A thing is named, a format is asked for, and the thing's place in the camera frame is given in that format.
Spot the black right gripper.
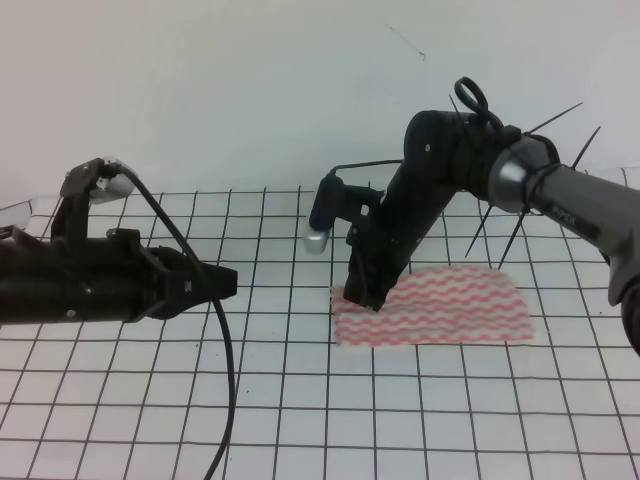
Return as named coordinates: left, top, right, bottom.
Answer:
left=343, top=165, right=450, bottom=312

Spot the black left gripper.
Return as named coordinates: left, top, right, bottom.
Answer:
left=47, top=229, right=238, bottom=323

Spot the pink wavy striped towel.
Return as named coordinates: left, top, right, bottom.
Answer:
left=330, top=265, right=534, bottom=347

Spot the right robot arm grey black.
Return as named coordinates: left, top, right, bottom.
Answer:
left=344, top=77, right=639, bottom=349

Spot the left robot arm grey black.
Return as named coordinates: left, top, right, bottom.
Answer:
left=1, top=229, right=238, bottom=325

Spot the white black grid tablecloth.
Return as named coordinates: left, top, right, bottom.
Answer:
left=1, top=186, right=639, bottom=479

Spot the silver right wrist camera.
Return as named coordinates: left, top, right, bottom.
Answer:
left=303, top=172, right=384, bottom=255

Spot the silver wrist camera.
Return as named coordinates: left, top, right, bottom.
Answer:
left=60, top=157, right=134, bottom=206
left=303, top=172, right=384, bottom=255

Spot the black right camera cable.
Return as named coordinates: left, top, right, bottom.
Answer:
left=333, top=158, right=404, bottom=177

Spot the black camera cable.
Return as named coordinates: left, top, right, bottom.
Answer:
left=333, top=158, right=404, bottom=177
left=115, top=167, right=237, bottom=480

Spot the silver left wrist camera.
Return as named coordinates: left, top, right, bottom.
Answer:
left=60, top=157, right=134, bottom=206

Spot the black left camera cable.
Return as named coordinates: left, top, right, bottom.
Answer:
left=115, top=167, right=237, bottom=480

